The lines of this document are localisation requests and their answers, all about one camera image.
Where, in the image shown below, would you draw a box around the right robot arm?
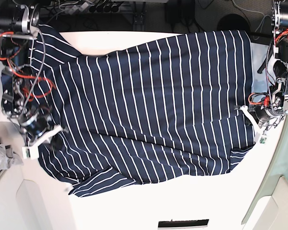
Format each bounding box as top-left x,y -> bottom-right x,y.
0,0 -> 63,153

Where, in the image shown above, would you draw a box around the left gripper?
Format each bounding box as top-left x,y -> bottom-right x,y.
235,105 -> 285,139

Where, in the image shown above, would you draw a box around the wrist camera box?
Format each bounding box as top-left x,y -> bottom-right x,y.
22,145 -> 39,160
254,132 -> 269,145

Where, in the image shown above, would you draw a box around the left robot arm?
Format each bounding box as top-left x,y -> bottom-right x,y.
237,0 -> 288,143

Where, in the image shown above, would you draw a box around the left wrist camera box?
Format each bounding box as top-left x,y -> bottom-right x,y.
254,132 -> 269,145

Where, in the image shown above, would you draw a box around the navy white striped t-shirt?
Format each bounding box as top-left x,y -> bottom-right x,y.
26,23 -> 257,198

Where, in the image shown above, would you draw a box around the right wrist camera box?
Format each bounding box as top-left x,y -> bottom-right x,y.
22,145 -> 39,160

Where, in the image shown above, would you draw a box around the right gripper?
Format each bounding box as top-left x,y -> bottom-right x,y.
18,112 -> 63,151

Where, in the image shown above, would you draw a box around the black power strip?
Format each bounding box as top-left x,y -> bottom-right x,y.
89,0 -> 124,13

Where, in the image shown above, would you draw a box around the table cable slot opening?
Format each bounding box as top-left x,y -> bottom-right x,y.
157,219 -> 209,230

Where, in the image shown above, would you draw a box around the white cables in background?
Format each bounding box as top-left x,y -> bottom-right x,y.
231,0 -> 274,34

